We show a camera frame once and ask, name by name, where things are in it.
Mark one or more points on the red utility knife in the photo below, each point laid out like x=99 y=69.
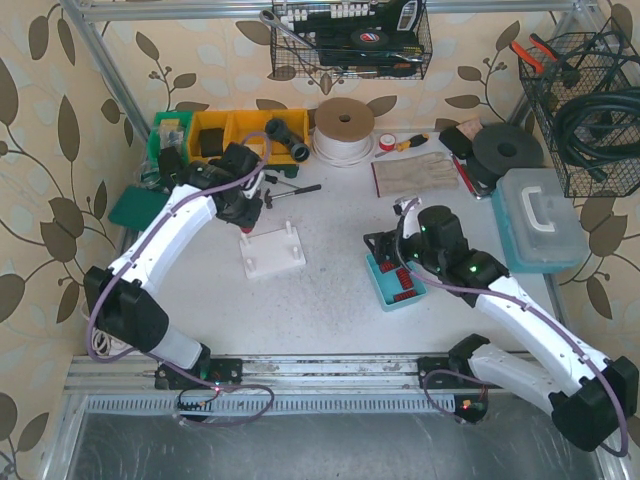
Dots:
x=475 y=188

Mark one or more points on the white peg board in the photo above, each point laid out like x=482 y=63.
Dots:
x=271 y=253

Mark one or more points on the green flat case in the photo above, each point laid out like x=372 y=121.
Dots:
x=137 y=207

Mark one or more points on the canvas work glove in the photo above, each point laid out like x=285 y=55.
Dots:
x=414 y=175

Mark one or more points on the black green meter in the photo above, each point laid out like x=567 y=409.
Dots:
x=170 y=164

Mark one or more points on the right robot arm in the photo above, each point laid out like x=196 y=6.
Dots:
x=589 y=396

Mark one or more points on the white cable spool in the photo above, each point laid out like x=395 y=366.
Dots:
x=343 y=132

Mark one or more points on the wire basket with tools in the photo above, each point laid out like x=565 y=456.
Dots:
x=334 y=41

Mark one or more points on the clear teal toolbox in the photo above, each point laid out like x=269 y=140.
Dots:
x=538 y=226

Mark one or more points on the green bin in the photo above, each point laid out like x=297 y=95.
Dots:
x=169 y=129

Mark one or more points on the orange handled pliers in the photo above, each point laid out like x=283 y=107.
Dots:
x=528 y=56

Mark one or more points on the grey pipe fitting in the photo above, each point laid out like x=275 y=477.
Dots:
x=278 y=131

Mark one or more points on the black sanding block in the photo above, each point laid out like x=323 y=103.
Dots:
x=457 y=142

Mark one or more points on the claw hammer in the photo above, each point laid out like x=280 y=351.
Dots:
x=269 y=198

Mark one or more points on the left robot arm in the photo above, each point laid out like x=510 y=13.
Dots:
x=122 y=299

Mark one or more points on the red white tape roll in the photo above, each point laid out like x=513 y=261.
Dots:
x=387 y=142

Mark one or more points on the yellow bin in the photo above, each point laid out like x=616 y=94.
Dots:
x=206 y=135
x=249 y=125
x=297 y=121

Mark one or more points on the teal plastic tray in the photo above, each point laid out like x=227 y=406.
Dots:
x=386 y=286

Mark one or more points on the black filament spool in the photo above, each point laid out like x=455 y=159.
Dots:
x=500 y=147

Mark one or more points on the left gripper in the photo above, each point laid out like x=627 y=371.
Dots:
x=245 y=216

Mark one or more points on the wire basket with hoses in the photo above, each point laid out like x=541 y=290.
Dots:
x=587 y=107

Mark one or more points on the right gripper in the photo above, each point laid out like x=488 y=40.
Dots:
x=382 y=242

